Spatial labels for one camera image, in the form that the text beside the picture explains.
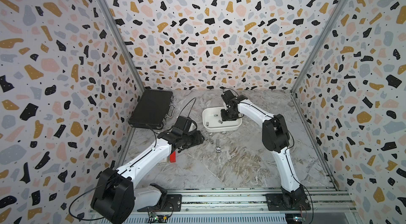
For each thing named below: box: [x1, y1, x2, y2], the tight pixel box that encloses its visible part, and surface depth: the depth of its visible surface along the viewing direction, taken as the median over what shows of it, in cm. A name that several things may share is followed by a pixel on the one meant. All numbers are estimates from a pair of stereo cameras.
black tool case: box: [127, 89, 175, 130], surface depth 111 cm
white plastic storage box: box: [201, 106, 243, 133], surface depth 105 cm
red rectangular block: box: [169, 151, 177, 163], surface depth 89 cm
